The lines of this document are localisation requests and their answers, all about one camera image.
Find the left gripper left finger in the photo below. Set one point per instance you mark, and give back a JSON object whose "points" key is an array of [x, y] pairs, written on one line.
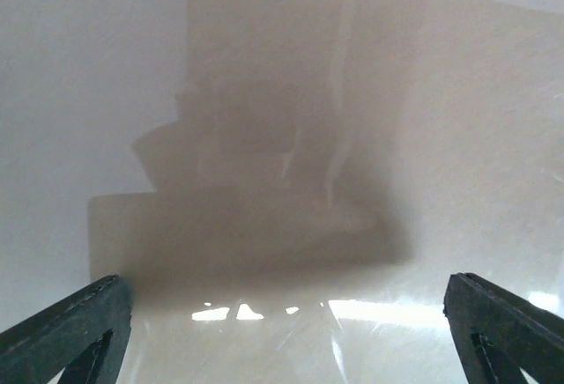
{"points": [[82, 338]]}

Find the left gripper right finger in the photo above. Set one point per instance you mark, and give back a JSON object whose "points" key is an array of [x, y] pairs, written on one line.
{"points": [[499, 336]]}

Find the clear acrylic glass sheet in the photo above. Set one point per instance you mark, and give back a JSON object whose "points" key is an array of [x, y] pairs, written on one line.
{"points": [[287, 185]]}

